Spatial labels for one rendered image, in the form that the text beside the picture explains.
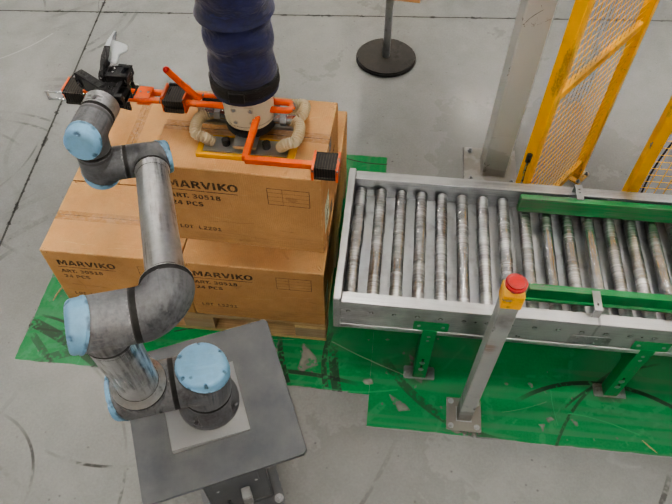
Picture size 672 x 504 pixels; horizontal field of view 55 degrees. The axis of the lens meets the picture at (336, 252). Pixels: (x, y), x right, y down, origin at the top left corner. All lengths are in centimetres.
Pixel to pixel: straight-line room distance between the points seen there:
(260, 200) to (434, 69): 243
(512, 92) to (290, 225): 150
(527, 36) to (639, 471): 195
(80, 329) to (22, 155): 296
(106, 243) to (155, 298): 155
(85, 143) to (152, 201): 23
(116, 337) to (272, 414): 87
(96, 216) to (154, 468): 127
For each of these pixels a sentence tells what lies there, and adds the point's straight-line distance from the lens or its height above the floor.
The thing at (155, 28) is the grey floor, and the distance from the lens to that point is 495.
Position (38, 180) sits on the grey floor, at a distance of 404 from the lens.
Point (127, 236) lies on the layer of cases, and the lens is 285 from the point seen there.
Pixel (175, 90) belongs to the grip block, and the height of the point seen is 126.
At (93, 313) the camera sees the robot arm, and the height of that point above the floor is 161.
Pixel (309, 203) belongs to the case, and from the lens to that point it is 222.
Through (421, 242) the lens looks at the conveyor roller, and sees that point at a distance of 270.
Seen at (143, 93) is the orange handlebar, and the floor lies 126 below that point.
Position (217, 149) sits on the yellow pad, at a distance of 224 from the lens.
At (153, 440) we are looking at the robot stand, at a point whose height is 75.
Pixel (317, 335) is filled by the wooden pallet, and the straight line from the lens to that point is 301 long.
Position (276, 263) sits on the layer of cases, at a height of 54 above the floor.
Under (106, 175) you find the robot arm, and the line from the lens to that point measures 178.
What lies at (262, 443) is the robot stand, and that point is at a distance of 206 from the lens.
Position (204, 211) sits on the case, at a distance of 238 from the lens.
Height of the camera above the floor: 267
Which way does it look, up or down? 53 degrees down
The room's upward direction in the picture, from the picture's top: straight up
